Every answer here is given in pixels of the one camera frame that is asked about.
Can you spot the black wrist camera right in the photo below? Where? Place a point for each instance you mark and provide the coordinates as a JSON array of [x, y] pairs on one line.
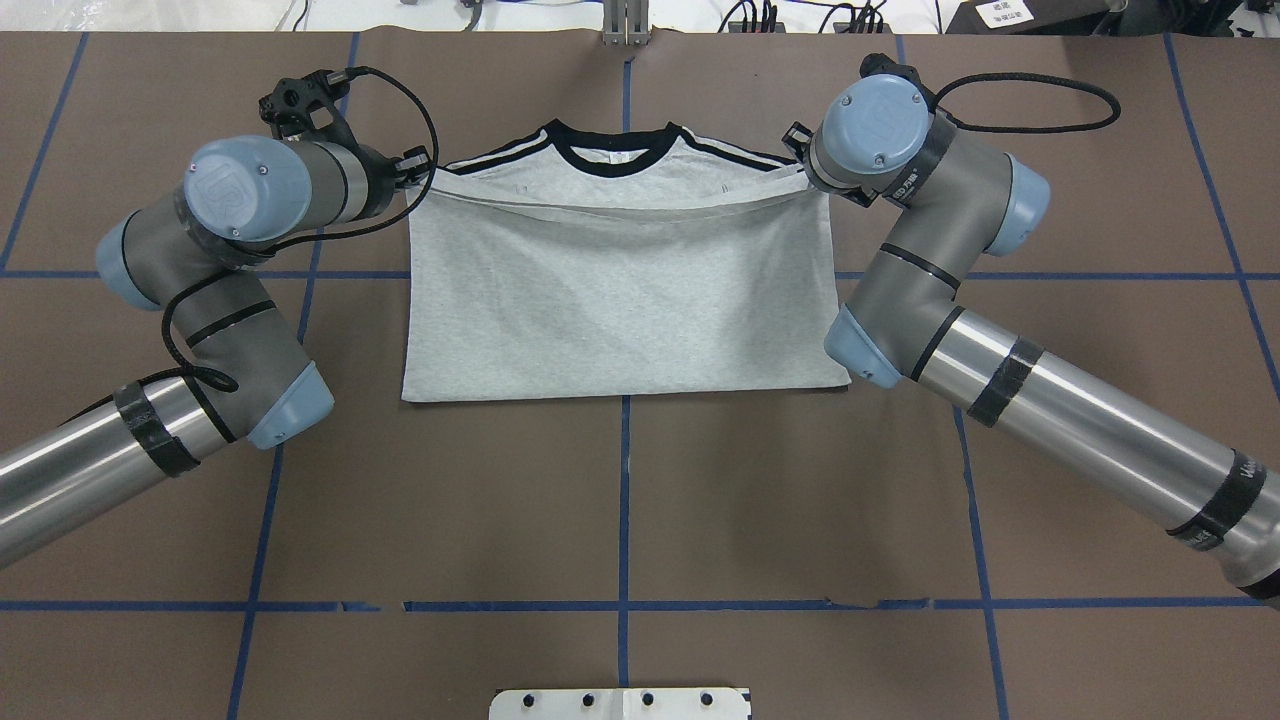
[[879, 64]]

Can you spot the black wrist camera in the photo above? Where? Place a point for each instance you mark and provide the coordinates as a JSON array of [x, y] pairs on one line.
[[879, 64], [305, 108]]

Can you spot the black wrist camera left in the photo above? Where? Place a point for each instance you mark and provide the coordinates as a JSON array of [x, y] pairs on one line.
[[305, 108]]

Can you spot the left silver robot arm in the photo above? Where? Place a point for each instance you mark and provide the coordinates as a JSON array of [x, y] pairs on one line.
[[240, 372]]

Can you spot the left grey USB hub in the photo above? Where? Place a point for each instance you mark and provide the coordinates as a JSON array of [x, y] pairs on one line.
[[750, 18]]

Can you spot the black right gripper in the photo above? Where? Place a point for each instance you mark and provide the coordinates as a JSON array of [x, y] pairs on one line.
[[799, 140]]

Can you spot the grey t-shirt with cartoon print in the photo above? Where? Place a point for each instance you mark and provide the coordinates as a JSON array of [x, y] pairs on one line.
[[570, 264]]

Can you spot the white camera stand column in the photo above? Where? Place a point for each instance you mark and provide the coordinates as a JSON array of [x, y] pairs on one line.
[[623, 703]]

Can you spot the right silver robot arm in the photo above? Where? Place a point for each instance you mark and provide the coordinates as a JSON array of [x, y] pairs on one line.
[[887, 137]]

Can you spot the aluminium frame post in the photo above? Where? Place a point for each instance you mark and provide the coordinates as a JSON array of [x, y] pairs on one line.
[[626, 23]]

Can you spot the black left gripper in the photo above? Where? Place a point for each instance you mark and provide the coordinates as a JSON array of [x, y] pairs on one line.
[[379, 172]]

